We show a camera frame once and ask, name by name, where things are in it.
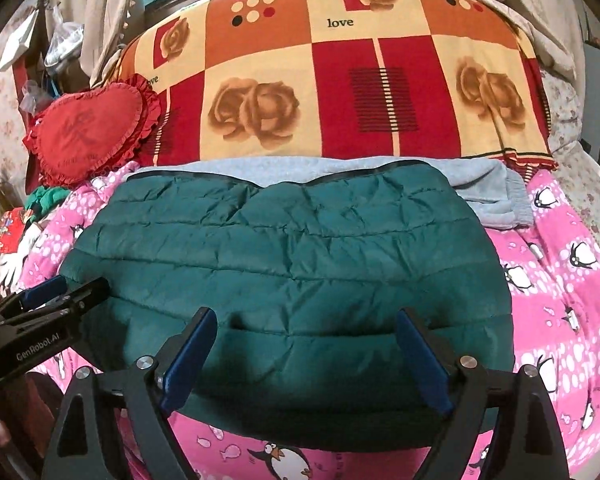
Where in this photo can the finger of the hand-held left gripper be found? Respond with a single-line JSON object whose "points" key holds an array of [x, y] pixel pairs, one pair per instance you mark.
{"points": [[80, 295], [45, 292]]}

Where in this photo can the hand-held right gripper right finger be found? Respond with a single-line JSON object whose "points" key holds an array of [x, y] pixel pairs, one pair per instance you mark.
{"points": [[425, 360]]}

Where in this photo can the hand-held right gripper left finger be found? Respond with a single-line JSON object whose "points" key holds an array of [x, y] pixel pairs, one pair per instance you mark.
{"points": [[187, 360]]}

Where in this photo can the green puffer jacket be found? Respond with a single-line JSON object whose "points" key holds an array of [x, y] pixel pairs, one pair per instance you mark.
{"points": [[290, 260]]}

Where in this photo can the red printed cloth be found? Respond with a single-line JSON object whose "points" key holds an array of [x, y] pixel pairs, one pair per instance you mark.
{"points": [[12, 240]]}

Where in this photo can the green cloth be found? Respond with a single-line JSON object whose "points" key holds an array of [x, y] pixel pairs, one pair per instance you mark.
{"points": [[42, 200]]}

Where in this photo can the pink penguin blanket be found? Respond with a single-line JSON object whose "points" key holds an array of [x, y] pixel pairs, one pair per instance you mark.
{"points": [[555, 285]]}

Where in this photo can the red heart pillow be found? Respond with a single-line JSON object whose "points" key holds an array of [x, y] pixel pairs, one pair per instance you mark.
{"points": [[90, 125]]}

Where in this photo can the grey sweatshirt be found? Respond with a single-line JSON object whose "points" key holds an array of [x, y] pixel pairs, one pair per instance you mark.
{"points": [[485, 195]]}

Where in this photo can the floral bedsheet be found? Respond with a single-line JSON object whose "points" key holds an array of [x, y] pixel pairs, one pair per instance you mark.
{"points": [[585, 185]]}

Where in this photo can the clear plastic bag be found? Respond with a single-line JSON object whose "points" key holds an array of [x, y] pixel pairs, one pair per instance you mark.
{"points": [[62, 45]]}

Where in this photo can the red orange rose blanket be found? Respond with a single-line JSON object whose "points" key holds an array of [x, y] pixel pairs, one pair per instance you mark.
{"points": [[330, 110]]}

